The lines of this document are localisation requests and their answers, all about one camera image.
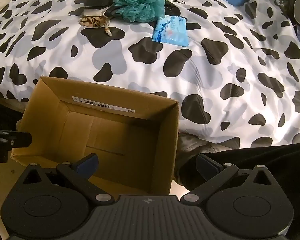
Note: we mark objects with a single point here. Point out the dark grey bag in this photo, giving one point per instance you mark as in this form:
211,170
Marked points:
287,0

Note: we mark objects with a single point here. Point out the person's black pants leg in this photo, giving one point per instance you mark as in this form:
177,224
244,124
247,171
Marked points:
252,160

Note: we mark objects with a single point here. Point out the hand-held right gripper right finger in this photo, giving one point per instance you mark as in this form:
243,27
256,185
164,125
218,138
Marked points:
207,166

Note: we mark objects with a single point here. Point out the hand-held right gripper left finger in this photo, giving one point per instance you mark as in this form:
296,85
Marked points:
88,166

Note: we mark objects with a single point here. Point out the teal mesh bath loofah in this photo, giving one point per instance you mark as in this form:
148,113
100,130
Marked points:
140,2

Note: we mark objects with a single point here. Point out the brown cardboard box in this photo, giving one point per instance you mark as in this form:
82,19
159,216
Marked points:
65,135

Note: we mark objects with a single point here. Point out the blue tissue packet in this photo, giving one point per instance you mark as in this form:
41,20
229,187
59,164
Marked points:
170,31

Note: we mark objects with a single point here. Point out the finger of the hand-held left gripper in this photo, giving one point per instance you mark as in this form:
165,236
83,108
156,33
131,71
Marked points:
21,140

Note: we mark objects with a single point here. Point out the cow print blanket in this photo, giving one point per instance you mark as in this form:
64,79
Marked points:
150,75

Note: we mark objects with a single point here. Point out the grey crumpled cloth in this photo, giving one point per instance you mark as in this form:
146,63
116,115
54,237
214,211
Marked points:
205,143

